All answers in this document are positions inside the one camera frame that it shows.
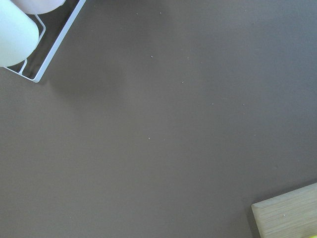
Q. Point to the pink cup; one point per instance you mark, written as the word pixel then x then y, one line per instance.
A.
pixel 38 6

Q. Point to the pale green cup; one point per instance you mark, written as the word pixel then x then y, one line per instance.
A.
pixel 18 34

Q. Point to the white wire cup rack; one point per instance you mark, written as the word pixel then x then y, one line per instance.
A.
pixel 53 27

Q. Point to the wooden cutting board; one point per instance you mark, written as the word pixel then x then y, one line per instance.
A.
pixel 290 215

